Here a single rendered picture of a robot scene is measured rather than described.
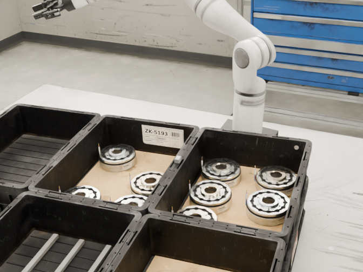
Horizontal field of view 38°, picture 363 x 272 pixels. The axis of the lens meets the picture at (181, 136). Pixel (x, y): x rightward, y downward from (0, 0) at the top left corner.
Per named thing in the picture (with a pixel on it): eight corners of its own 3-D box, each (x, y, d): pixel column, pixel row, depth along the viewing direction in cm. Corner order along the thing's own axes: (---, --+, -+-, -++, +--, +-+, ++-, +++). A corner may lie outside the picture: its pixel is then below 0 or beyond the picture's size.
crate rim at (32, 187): (103, 120, 154) (103, 113, 153) (201, 133, 145) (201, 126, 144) (26, 198, 122) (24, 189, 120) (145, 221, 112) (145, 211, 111)
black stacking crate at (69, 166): (108, 149, 159) (103, 115, 153) (201, 163, 150) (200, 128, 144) (34, 230, 126) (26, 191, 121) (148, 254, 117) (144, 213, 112)
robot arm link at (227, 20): (224, -11, 158) (200, -5, 153) (283, 47, 147) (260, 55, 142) (215, 13, 165) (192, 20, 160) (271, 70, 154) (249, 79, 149)
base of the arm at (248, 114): (240, 127, 170) (244, 80, 161) (266, 136, 165) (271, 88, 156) (226, 140, 164) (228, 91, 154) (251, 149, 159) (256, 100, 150)
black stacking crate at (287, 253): (202, 163, 149) (201, 128, 144) (308, 178, 140) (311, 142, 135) (149, 254, 117) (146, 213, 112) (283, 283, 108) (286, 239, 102)
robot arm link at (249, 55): (253, 48, 141) (249, 104, 150) (277, 39, 146) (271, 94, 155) (229, 38, 147) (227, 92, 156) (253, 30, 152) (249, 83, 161)
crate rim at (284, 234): (201, 133, 145) (201, 126, 144) (312, 148, 136) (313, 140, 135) (146, 221, 112) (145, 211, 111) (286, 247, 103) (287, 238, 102)
